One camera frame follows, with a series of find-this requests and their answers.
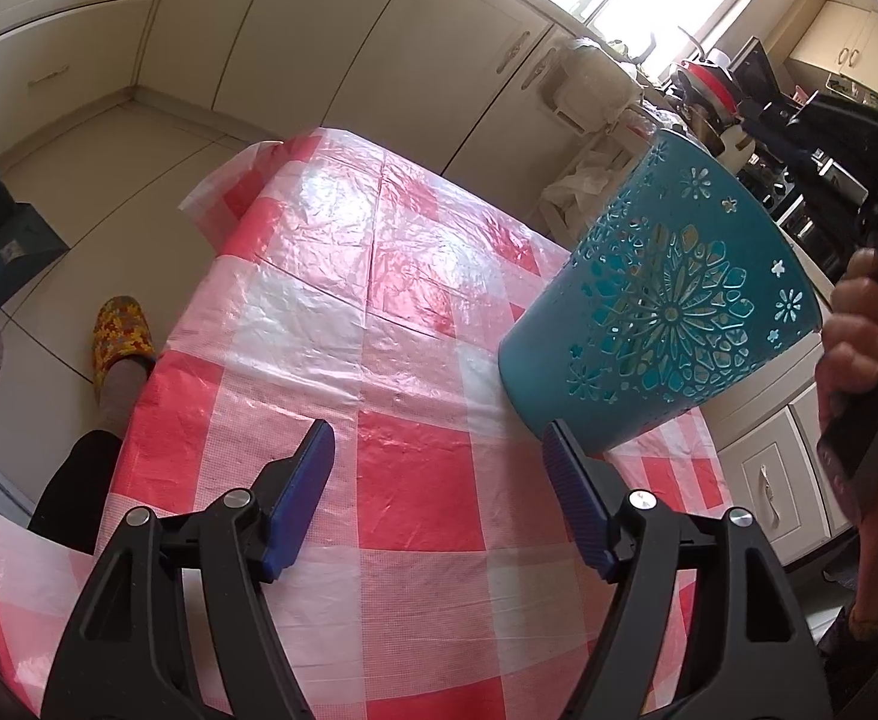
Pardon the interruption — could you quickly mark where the white plastic bag bundle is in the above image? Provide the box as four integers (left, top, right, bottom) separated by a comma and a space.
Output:
540, 37, 644, 133

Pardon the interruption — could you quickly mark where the crumpled white plastic bag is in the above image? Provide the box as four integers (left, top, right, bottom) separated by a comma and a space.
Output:
542, 148, 621, 212

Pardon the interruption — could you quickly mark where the yellow red patterned slipper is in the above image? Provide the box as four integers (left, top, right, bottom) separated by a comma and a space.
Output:
92, 296, 159, 402

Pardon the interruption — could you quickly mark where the cream wall cabinet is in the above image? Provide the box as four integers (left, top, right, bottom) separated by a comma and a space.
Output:
787, 0, 878, 110

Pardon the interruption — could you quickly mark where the teal perforated plastic basket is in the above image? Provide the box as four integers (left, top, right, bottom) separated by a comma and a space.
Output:
497, 127, 824, 457

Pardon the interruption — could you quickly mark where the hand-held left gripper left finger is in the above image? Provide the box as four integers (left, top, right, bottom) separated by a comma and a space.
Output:
40, 418, 336, 720

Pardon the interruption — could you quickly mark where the person's right forearm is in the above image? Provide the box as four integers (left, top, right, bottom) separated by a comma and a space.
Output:
817, 495, 878, 661

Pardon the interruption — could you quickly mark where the person's leg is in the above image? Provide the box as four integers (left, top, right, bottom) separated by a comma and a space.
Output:
28, 356, 157, 554

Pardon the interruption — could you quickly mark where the red white checkered tablecloth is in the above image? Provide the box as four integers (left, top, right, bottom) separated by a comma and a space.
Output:
0, 127, 736, 720

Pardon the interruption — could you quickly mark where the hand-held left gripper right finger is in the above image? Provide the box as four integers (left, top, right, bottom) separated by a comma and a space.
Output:
542, 420, 834, 720

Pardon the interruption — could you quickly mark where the black stove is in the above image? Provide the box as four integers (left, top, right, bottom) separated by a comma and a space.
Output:
754, 142, 864, 282

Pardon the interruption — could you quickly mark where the red black kitchen appliance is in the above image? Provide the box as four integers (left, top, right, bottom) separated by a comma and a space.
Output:
670, 49, 744, 119

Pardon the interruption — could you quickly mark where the cream kitchen cabinet run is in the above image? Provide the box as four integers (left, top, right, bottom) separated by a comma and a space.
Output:
0, 0, 582, 181

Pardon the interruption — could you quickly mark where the dark blue storage box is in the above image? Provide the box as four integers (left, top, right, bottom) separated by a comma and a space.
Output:
0, 171, 70, 287

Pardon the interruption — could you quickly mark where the cream drawer cabinet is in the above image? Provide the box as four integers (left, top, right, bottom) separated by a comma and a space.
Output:
709, 382, 854, 565

